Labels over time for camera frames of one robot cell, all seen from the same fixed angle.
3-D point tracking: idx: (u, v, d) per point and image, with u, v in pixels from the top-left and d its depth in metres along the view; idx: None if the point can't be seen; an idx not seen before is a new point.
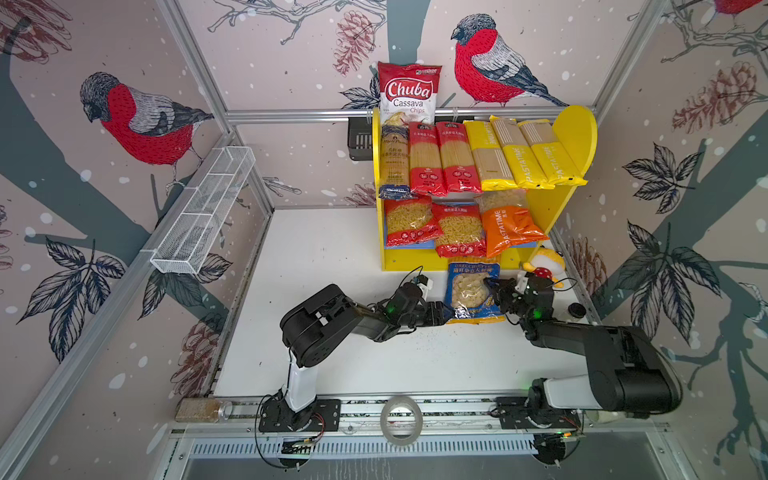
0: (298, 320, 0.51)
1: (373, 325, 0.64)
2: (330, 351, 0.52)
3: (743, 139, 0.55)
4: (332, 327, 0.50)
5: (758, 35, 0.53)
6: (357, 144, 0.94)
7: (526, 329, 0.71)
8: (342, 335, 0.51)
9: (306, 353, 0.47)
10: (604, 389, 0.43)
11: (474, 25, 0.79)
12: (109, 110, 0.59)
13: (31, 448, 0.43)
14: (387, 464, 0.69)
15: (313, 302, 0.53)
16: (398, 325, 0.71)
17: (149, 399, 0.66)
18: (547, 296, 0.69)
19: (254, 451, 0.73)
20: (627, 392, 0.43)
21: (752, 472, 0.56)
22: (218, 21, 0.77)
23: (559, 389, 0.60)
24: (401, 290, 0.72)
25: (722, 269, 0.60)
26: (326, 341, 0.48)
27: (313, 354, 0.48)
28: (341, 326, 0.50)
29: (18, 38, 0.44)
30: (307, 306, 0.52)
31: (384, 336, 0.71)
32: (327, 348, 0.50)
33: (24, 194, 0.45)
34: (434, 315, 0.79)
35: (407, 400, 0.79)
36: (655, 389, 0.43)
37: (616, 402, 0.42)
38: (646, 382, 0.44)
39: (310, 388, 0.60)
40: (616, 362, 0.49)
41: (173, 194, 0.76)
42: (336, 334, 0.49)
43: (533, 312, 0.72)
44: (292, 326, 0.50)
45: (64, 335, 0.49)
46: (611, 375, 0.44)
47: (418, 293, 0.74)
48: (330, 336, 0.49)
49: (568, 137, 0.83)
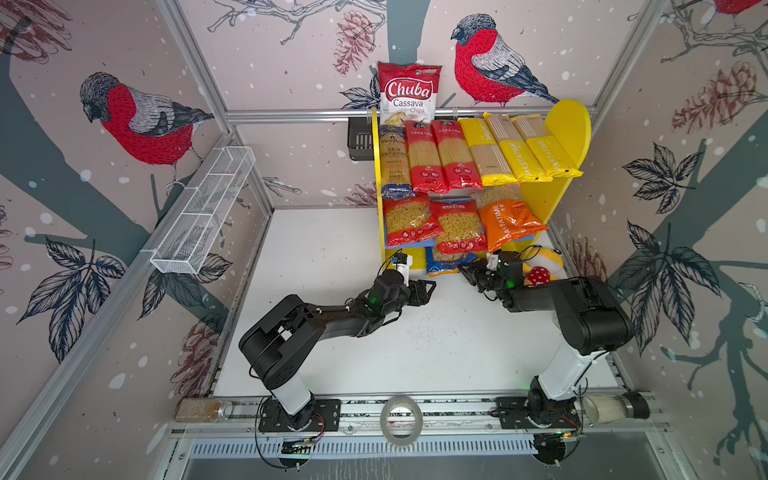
0: (257, 341, 0.47)
1: (348, 325, 0.60)
2: (297, 366, 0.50)
3: (743, 139, 0.55)
4: (292, 342, 0.46)
5: (758, 34, 0.53)
6: (356, 144, 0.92)
7: (502, 299, 0.77)
8: (305, 350, 0.47)
9: (266, 376, 0.44)
10: (571, 331, 0.49)
11: (474, 25, 0.79)
12: (109, 110, 0.59)
13: (30, 449, 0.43)
14: (387, 464, 0.69)
15: (270, 320, 0.48)
16: (381, 315, 0.70)
17: (149, 399, 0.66)
18: (516, 266, 0.77)
19: (254, 451, 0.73)
20: (591, 330, 0.49)
21: (752, 472, 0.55)
22: (218, 21, 0.77)
23: (551, 374, 0.61)
24: (380, 279, 0.68)
25: (722, 269, 0.60)
26: (285, 360, 0.44)
27: (274, 376, 0.44)
28: (300, 341, 0.46)
29: (18, 38, 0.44)
30: (265, 325, 0.48)
31: (368, 328, 0.67)
32: (292, 366, 0.47)
33: (23, 193, 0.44)
34: (419, 295, 0.76)
35: (407, 400, 0.79)
36: (614, 326, 0.50)
37: (581, 340, 0.49)
38: (606, 319, 0.50)
39: (302, 393, 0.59)
40: (581, 304, 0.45)
41: (172, 194, 0.76)
42: (296, 352, 0.45)
43: (506, 282, 0.78)
44: (252, 346, 0.46)
45: (63, 335, 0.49)
46: (576, 317, 0.52)
47: (397, 280, 0.69)
48: (289, 353, 0.45)
49: (561, 131, 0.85)
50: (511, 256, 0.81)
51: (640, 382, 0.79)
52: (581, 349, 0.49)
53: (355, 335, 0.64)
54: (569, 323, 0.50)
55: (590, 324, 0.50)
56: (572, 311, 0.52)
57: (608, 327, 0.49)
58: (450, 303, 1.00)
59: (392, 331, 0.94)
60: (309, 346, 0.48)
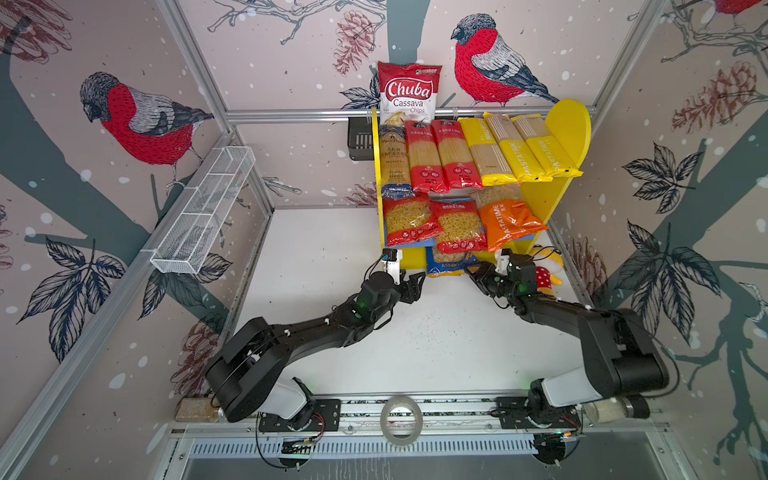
0: (220, 370, 0.44)
1: (330, 338, 0.56)
2: (266, 396, 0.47)
3: (743, 139, 0.55)
4: (251, 373, 0.42)
5: (758, 35, 0.53)
6: (356, 144, 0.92)
7: (514, 305, 0.72)
8: (270, 379, 0.44)
9: (226, 411, 0.41)
10: (599, 375, 0.44)
11: (474, 25, 0.79)
12: (109, 110, 0.59)
13: (30, 449, 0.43)
14: (387, 464, 0.69)
15: (234, 346, 0.45)
16: (371, 322, 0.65)
17: (149, 400, 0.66)
18: (530, 270, 0.71)
19: (254, 451, 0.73)
20: (623, 378, 0.44)
21: (752, 472, 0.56)
22: (218, 21, 0.77)
23: (557, 385, 0.60)
24: (367, 285, 0.62)
25: (722, 268, 0.60)
26: (244, 394, 0.41)
27: (237, 410, 0.42)
28: (260, 372, 0.42)
29: (18, 38, 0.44)
30: (229, 352, 0.44)
31: (358, 337, 0.62)
32: (257, 397, 0.44)
33: (23, 193, 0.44)
34: (412, 291, 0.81)
35: (407, 400, 0.79)
36: (647, 372, 0.44)
37: (611, 388, 0.43)
38: (640, 366, 0.45)
39: (296, 397, 0.62)
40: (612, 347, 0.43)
41: (173, 194, 0.76)
42: (255, 384, 0.42)
43: (518, 288, 0.73)
44: (217, 375, 0.44)
45: (64, 335, 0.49)
46: (607, 363, 0.45)
47: (387, 285, 0.63)
48: (248, 386, 0.41)
49: (560, 131, 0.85)
50: (524, 260, 0.75)
51: None
52: (608, 394, 0.43)
53: (341, 346, 0.60)
54: (597, 367, 0.45)
55: (622, 371, 0.44)
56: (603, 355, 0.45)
57: (642, 375, 0.44)
58: (450, 302, 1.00)
59: (392, 331, 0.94)
60: (274, 376, 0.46)
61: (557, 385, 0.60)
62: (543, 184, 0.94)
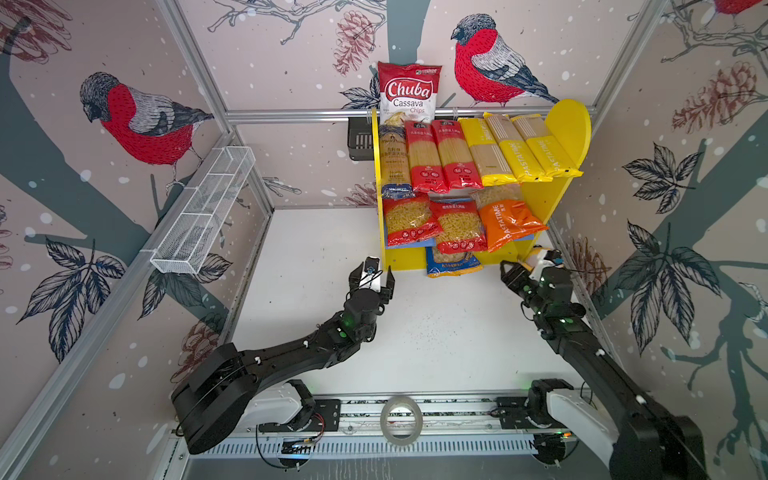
0: (187, 398, 0.43)
1: (306, 362, 0.53)
2: (231, 425, 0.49)
3: (742, 139, 0.55)
4: (214, 407, 0.40)
5: (758, 35, 0.53)
6: (356, 144, 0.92)
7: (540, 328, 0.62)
8: (234, 410, 0.42)
9: (189, 440, 0.40)
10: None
11: (474, 25, 0.79)
12: (109, 110, 0.59)
13: (30, 449, 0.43)
14: (387, 464, 0.69)
15: (200, 375, 0.43)
16: (355, 341, 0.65)
17: (149, 400, 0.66)
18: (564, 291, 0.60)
19: (254, 451, 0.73)
20: None
21: (752, 472, 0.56)
22: (218, 21, 0.77)
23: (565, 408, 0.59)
24: (350, 304, 0.59)
25: (722, 269, 0.60)
26: (204, 426, 0.40)
27: (199, 439, 0.40)
28: (224, 403, 0.40)
29: (18, 38, 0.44)
30: (195, 380, 0.43)
31: (341, 357, 0.60)
32: (222, 425, 0.42)
33: (22, 193, 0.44)
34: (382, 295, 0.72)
35: (407, 399, 0.79)
36: None
37: None
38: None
39: (289, 404, 0.61)
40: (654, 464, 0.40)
41: (173, 194, 0.76)
42: (218, 417, 0.40)
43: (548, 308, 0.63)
44: (184, 403, 0.43)
45: (63, 335, 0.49)
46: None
47: (369, 303, 0.59)
48: (212, 417, 0.40)
49: (560, 130, 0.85)
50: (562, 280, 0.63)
51: (640, 382, 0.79)
52: None
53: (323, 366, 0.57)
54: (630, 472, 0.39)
55: None
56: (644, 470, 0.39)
57: None
58: (450, 302, 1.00)
59: (392, 331, 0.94)
60: (239, 406, 0.42)
61: (567, 413, 0.58)
62: (543, 184, 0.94)
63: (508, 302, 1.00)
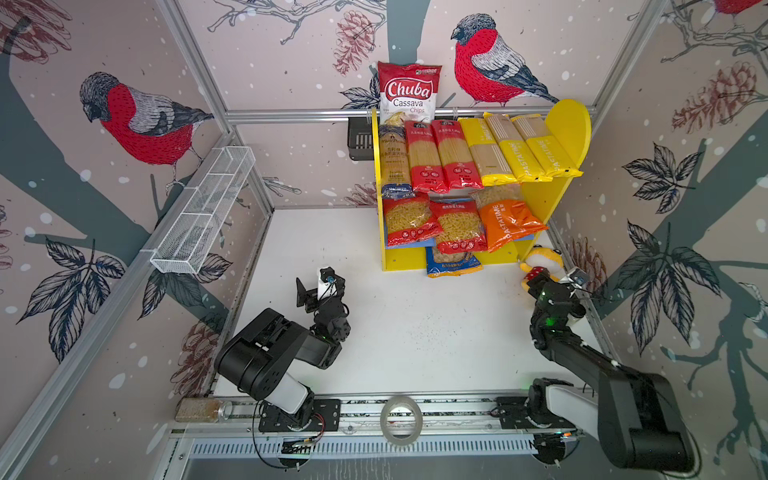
0: (237, 353, 0.46)
1: (316, 347, 0.63)
2: (280, 375, 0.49)
3: (743, 139, 0.55)
4: (280, 347, 0.47)
5: (758, 34, 0.53)
6: (356, 144, 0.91)
7: (535, 339, 0.68)
8: (291, 355, 0.49)
9: (255, 383, 0.43)
10: (613, 441, 0.41)
11: (474, 25, 0.79)
12: (109, 110, 0.59)
13: (30, 449, 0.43)
14: (387, 464, 0.69)
15: (249, 332, 0.49)
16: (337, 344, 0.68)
17: (149, 400, 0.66)
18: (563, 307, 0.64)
19: (253, 451, 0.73)
20: (637, 447, 0.40)
21: (752, 472, 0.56)
22: (218, 21, 0.77)
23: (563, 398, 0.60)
24: (320, 314, 0.66)
25: (722, 268, 0.60)
26: (274, 363, 0.45)
27: (264, 382, 0.45)
28: (288, 346, 0.48)
29: (18, 38, 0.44)
30: (245, 336, 0.48)
31: (329, 361, 0.69)
32: (277, 372, 0.47)
33: (22, 193, 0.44)
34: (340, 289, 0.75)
35: (406, 399, 0.79)
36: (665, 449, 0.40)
37: (624, 457, 0.40)
38: (659, 441, 0.41)
39: (299, 390, 0.64)
40: (630, 415, 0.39)
41: (173, 194, 0.76)
42: (284, 355, 0.47)
43: (545, 321, 0.67)
44: (233, 358, 0.45)
45: (63, 335, 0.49)
46: (623, 429, 0.41)
47: (340, 309, 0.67)
48: (281, 353, 0.47)
49: (560, 130, 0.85)
50: (559, 295, 0.67)
51: None
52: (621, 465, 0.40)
53: (318, 366, 0.66)
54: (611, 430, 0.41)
55: (637, 440, 0.41)
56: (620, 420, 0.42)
57: (661, 452, 0.40)
58: (450, 302, 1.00)
59: (392, 330, 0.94)
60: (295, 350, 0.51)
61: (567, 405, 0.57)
62: (543, 183, 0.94)
63: (508, 301, 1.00)
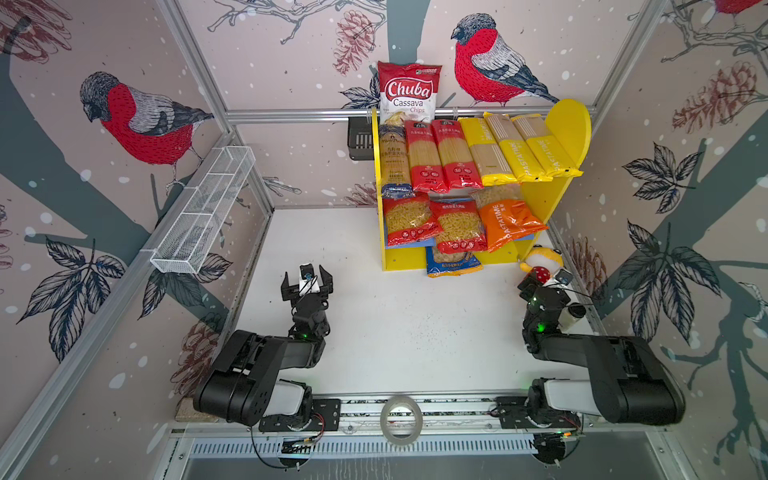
0: (217, 385, 0.43)
1: (299, 350, 0.62)
2: (270, 393, 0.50)
3: (742, 139, 0.55)
4: (260, 367, 0.45)
5: (758, 34, 0.53)
6: (356, 144, 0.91)
7: (528, 343, 0.70)
8: (274, 371, 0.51)
9: (244, 410, 0.41)
10: (605, 398, 0.43)
11: (474, 24, 0.79)
12: (109, 110, 0.59)
13: (30, 449, 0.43)
14: (387, 464, 0.69)
15: (224, 361, 0.46)
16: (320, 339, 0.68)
17: (149, 400, 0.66)
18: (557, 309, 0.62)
19: (252, 451, 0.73)
20: (629, 402, 0.42)
21: (752, 472, 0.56)
22: (218, 21, 0.77)
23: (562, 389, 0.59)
24: (297, 313, 0.65)
25: (722, 268, 0.60)
26: (260, 384, 0.44)
27: (253, 406, 0.43)
28: (268, 363, 0.46)
29: (18, 38, 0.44)
30: (221, 366, 0.45)
31: (316, 357, 0.69)
32: (266, 392, 0.47)
33: (23, 193, 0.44)
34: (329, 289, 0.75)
35: (407, 399, 0.79)
36: (653, 400, 0.42)
37: (618, 411, 0.42)
38: (645, 392, 0.43)
39: (295, 391, 0.64)
40: (619, 371, 0.49)
41: (173, 194, 0.76)
42: (267, 374, 0.46)
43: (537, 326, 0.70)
44: (215, 392, 0.43)
45: (63, 335, 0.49)
46: (614, 385, 0.45)
47: (317, 305, 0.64)
48: (265, 370, 0.45)
49: (560, 130, 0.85)
50: (550, 300, 0.69)
51: None
52: (617, 420, 0.42)
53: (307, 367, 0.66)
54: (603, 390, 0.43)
55: (628, 395, 0.43)
56: (611, 379, 0.44)
57: (649, 402, 0.42)
58: (450, 302, 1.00)
59: (392, 330, 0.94)
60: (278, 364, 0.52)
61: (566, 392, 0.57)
62: (543, 183, 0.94)
63: (508, 301, 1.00)
